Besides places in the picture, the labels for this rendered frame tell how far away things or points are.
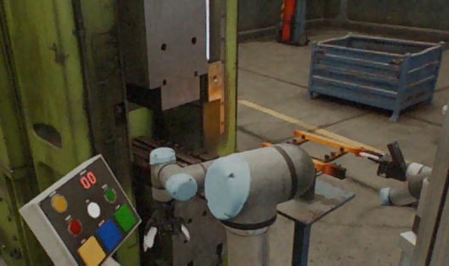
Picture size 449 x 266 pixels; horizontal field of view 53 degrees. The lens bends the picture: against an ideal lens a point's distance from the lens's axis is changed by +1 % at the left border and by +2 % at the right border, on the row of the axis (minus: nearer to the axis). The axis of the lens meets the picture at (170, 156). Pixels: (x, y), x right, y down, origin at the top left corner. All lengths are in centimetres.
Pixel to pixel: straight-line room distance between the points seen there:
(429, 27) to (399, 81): 470
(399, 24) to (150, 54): 888
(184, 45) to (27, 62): 66
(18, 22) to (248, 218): 134
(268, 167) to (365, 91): 472
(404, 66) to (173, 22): 387
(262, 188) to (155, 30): 91
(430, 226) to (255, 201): 30
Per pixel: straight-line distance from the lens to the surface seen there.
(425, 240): 93
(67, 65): 158
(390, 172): 214
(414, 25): 1008
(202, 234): 200
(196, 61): 175
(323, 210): 220
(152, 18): 159
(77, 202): 139
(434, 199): 89
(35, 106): 198
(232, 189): 80
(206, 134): 210
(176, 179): 118
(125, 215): 151
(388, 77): 537
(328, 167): 199
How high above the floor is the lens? 182
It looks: 25 degrees down
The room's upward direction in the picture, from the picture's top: 3 degrees counter-clockwise
